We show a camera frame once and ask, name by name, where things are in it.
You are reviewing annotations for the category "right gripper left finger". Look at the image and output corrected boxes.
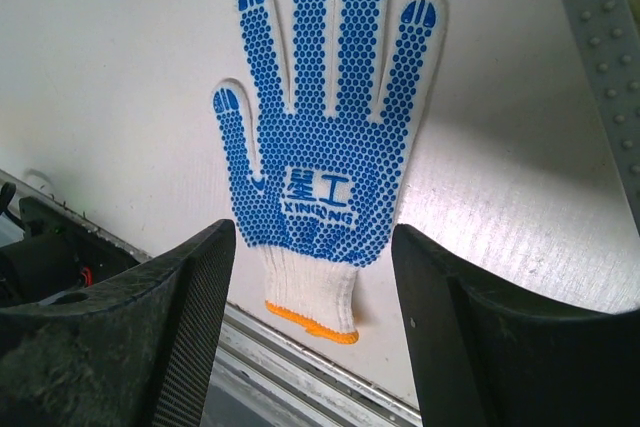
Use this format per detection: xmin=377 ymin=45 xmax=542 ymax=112
xmin=1 ymin=219 xmax=236 ymax=426

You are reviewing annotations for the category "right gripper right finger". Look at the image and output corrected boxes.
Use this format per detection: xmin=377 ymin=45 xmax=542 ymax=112
xmin=391 ymin=224 xmax=639 ymax=426

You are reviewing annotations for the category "green plastic storage basket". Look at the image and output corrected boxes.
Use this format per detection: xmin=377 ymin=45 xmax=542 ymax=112
xmin=561 ymin=0 xmax=639 ymax=223

